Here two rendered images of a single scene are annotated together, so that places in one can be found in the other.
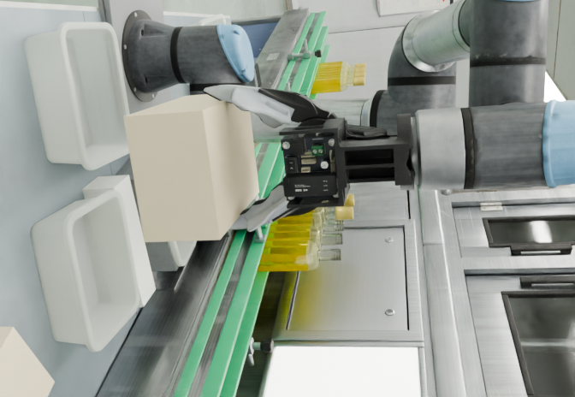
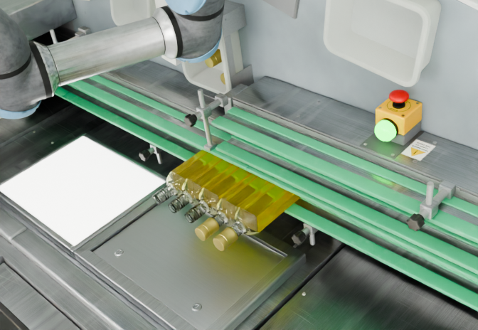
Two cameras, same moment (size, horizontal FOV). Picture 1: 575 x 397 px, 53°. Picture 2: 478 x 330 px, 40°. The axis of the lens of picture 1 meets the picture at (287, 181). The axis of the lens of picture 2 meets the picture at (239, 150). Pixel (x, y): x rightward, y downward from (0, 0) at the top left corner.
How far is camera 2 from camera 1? 2.18 m
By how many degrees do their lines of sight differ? 97
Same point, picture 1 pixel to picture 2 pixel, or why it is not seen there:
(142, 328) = (179, 77)
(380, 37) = not seen: outside the picture
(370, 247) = (203, 287)
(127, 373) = (151, 70)
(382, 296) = (138, 258)
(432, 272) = (121, 308)
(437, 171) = not seen: outside the picture
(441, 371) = (46, 247)
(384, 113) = not seen: hidden behind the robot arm
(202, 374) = (123, 97)
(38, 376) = not seen: outside the picture
